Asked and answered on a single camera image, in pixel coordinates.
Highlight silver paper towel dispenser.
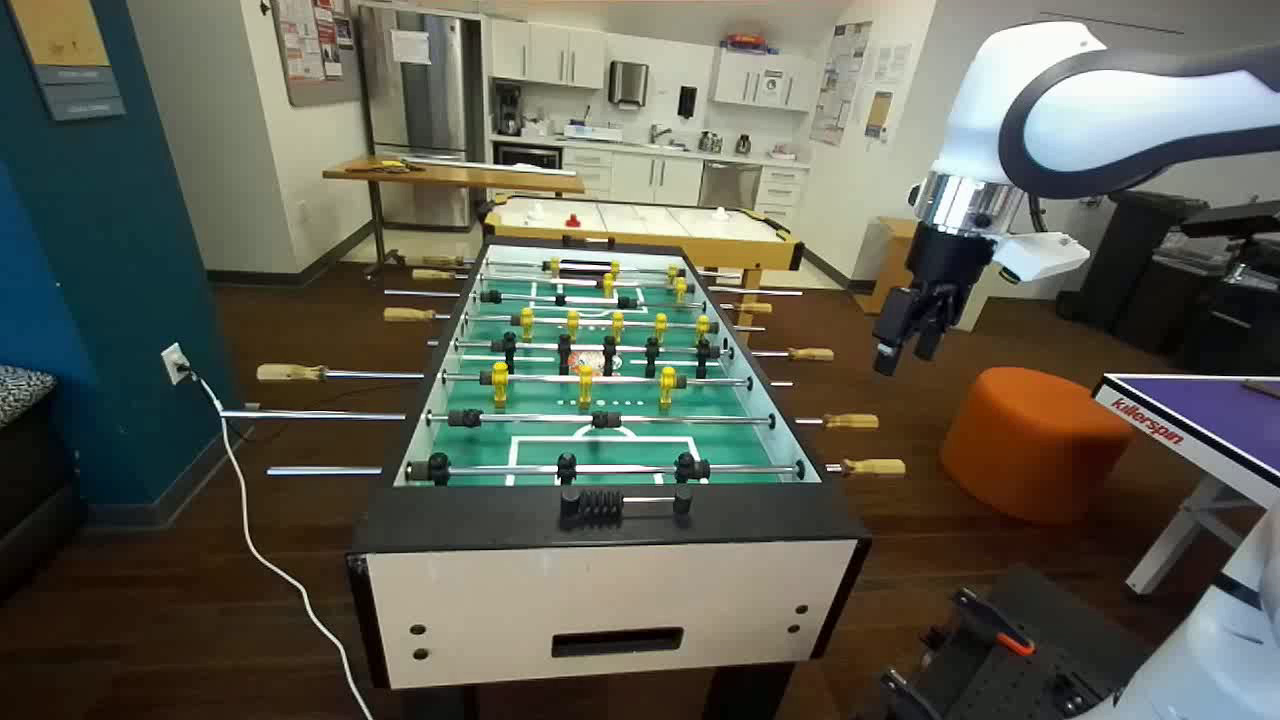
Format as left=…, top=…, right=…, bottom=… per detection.
left=605, top=54, right=651, bottom=113

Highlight stainless steel refrigerator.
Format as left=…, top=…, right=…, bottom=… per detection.
left=356, top=4, right=490, bottom=231

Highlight black coffee machine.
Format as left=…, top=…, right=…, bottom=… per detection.
left=490, top=74, right=527, bottom=138

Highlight foosball table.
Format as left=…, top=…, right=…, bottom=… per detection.
left=346, top=236, right=874, bottom=720

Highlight rod with two yellow men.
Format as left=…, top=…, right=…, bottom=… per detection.
left=410, top=261, right=810, bottom=305

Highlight purple ping pong table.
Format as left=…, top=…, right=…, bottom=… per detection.
left=1092, top=367, right=1280, bottom=600

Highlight rod with three black men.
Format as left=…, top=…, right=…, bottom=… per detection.
left=380, top=280, right=782, bottom=325

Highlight white kitchen counter cabinets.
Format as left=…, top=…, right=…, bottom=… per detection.
left=490, top=128, right=811, bottom=223

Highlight dark gray robot cart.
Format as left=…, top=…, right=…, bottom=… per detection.
left=855, top=560, right=1152, bottom=720

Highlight wide white upper cabinets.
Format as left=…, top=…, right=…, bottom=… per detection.
left=483, top=13, right=613, bottom=94

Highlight orange round ottoman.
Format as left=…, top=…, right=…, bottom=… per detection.
left=935, top=364, right=1141, bottom=528

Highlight wooden high table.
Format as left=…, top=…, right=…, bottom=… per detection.
left=320, top=151, right=589, bottom=276

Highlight rod with black goalie men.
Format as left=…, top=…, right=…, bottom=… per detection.
left=260, top=448, right=912, bottom=489

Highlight rod with yellow goalie men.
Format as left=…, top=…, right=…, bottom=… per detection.
left=420, top=248, right=752, bottom=280

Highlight black office furniture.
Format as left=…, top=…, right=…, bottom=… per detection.
left=1058, top=189, right=1280, bottom=381

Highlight gray patterned cushion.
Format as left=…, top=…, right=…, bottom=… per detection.
left=0, top=364, right=60, bottom=433

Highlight yellow and gray wall poster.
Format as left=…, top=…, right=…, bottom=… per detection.
left=3, top=0, right=130, bottom=123

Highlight white wall power outlet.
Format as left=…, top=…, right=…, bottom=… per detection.
left=157, top=338, right=197, bottom=391

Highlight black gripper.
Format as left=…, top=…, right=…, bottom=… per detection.
left=874, top=221, right=999, bottom=381

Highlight rod with three yellow men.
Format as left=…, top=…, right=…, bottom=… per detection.
left=253, top=355, right=801, bottom=417

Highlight rod with five yellow men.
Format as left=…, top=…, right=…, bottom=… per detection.
left=380, top=300, right=772, bottom=349

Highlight wooden bin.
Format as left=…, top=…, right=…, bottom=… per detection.
left=870, top=211, right=940, bottom=318

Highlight black couch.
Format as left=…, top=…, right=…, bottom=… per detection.
left=0, top=364, right=79, bottom=600

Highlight rod with five black men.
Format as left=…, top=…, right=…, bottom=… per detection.
left=423, top=329, right=841, bottom=381

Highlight black clamp with orange tip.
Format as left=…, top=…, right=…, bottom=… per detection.
left=950, top=584, right=1046, bottom=664

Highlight small white upper cabinet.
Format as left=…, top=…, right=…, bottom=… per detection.
left=708, top=43, right=818, bottom=116

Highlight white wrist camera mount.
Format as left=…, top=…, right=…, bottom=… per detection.
left=993, top=226, right=1092, bottom=288

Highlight wall bulletin board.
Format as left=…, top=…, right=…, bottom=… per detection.
left=268, top=0, right=365, bottom=113

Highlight white power cable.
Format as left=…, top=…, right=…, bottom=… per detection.
left=181, top=367, right=380, bottom=720

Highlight small yellow wall poster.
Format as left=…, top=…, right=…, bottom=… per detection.
left=860, top=88, right=899, bottom=149

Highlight stainless dishwasher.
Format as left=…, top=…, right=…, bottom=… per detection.
left=696, top=158, right=764, bottom=216

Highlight large white wall poster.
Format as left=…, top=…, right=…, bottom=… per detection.
left=810, top=17, right=878, bottom=151

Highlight air hockey table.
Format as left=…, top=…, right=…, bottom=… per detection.
left=480, top=195, right=810, bottom=293

